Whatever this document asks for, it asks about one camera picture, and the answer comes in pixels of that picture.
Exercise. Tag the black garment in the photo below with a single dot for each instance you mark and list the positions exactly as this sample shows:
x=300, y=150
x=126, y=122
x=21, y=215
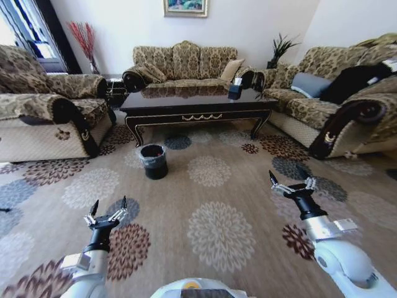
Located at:
x=356, y=82

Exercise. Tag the grey cushion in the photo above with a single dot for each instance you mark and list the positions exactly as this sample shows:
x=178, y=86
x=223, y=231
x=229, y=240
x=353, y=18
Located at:
x=311, y=84

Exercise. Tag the beige throw pillow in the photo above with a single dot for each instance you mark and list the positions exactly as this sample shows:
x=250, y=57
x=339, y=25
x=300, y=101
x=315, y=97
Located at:
x=232, y=70

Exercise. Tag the dark window frame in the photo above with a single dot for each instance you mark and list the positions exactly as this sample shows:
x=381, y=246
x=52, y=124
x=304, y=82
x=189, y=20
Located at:
x=56, y=34

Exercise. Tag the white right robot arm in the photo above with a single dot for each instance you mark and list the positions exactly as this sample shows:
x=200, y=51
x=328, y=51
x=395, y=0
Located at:
x=344, y=257

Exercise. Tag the red dried branches vase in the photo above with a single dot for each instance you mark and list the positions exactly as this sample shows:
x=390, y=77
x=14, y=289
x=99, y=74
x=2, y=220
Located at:
x=85, y=43

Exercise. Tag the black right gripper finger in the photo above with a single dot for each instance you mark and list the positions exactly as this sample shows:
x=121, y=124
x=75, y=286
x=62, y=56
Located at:
x=277, y=183
x=309, y=182

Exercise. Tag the floral patterned carpet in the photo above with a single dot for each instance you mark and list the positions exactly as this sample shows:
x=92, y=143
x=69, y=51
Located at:
x=198, y=201

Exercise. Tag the patterned three-seat sofa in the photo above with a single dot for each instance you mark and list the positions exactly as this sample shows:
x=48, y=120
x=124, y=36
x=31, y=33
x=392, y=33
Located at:
x=183, y=66

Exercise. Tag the green potted plant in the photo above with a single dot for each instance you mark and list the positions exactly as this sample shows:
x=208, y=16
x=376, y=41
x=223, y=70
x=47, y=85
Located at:
x=280, y=49

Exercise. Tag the patterned sofa with dark clothes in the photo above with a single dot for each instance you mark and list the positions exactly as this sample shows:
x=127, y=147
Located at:
x=341, y=102

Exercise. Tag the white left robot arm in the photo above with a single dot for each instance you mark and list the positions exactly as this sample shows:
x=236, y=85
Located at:
x=83, y=273

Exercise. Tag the black tissue box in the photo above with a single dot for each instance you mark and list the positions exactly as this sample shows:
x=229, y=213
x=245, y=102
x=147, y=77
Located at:
x=236, y=89

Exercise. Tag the black trash bin with liner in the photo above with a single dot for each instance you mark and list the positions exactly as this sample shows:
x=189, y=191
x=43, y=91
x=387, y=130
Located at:
x=154, y=161

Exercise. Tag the framed painting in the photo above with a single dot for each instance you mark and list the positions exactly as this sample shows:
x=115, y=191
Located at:
x=186, y=7

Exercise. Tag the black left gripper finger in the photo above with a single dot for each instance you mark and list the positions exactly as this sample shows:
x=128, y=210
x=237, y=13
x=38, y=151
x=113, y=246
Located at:
x=120, y=211
x=91, y=213

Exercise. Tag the dark side table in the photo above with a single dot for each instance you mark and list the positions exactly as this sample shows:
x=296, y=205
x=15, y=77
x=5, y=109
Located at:
x=112, y=90

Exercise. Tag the white robot front shell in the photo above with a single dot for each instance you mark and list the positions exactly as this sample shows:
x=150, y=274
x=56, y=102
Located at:
x=198, y=288

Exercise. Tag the patterned armchair sofa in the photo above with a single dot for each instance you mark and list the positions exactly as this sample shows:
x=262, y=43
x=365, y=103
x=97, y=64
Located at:
x=46, y=108

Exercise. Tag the dark wooden coffee table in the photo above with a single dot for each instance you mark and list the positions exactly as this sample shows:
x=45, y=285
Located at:
x=198, y=105

